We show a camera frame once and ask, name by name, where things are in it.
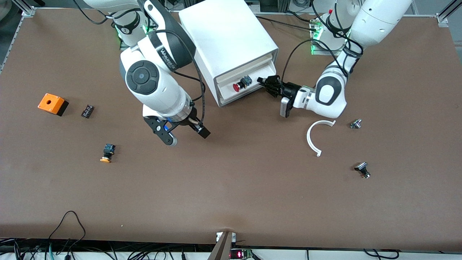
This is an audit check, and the red push button switch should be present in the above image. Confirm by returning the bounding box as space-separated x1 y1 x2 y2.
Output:
233 75 252 92

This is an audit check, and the white drawer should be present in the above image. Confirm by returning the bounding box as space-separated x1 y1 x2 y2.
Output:
216 53 273 82
217 58 279 108

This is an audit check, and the white drawer cabinet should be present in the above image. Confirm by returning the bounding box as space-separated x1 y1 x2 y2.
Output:
179 0 279 107

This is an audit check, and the white curved plastic arc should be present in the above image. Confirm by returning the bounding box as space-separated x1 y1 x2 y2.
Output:
307 120 336 157

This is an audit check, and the device with red display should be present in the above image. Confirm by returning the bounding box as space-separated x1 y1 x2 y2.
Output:
230 248 253 260

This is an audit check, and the orange box with hole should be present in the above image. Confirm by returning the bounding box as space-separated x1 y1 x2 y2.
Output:
38 93 69 117

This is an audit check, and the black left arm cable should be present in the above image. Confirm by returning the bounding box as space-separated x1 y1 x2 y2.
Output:
282 38 363 84

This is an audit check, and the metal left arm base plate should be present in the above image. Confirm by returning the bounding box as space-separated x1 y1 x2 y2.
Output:
310 18 349 56

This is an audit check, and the black table cable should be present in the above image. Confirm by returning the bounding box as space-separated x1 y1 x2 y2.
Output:
254 15 315 32

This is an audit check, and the yellow push button switch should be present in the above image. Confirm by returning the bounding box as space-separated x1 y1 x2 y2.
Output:
100 144 116 163

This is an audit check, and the black selector switch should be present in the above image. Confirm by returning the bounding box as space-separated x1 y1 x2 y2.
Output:
354 162 371 179

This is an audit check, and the black looped cable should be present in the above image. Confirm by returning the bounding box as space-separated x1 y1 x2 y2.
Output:
48 211 86 250

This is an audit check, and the aluminium frame profile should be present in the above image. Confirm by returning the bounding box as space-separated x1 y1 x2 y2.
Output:
11 0 36 17
436 0 456 28

